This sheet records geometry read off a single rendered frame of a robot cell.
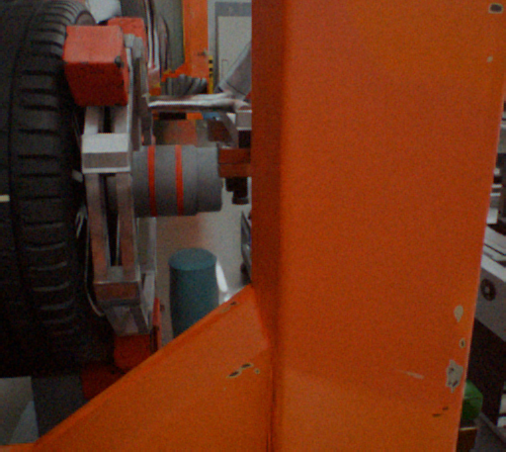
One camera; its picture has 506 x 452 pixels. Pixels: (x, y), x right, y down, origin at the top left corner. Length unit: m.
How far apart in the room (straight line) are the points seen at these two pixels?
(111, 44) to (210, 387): 0.46
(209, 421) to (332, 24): 0.32
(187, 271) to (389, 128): 0.59
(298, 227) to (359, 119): 0.09
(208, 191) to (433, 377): 0.60
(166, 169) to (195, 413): 0.57
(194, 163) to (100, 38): 0.32
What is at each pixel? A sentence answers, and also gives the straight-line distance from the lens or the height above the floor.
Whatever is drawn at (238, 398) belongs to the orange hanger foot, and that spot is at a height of 0.82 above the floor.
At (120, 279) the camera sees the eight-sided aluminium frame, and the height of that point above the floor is 0.77.
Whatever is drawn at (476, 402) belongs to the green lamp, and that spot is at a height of 0.65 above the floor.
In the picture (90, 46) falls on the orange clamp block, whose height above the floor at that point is 1.10.
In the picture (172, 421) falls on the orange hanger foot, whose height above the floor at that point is 0.80.
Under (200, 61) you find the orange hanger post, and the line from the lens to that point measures 4.53.
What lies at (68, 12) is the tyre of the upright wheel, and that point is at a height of 1.15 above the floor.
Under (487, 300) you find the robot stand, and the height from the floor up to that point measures 0.73.
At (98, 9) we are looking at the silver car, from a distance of 3.52.
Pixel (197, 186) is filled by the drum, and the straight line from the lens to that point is 0.93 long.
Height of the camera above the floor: 1.09
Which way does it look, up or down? 16 degrees down
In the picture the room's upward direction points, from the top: straight up
